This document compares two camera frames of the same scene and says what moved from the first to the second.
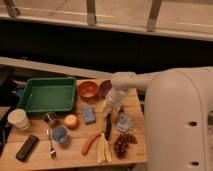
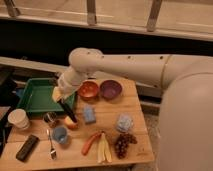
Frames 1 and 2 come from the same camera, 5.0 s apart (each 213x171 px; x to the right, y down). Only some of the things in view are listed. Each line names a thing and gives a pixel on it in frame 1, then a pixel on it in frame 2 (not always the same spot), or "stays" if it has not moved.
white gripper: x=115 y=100 to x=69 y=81
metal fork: x=52 y=152 stays
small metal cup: x=50 y=118 stays
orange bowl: x=87 y=90 stays
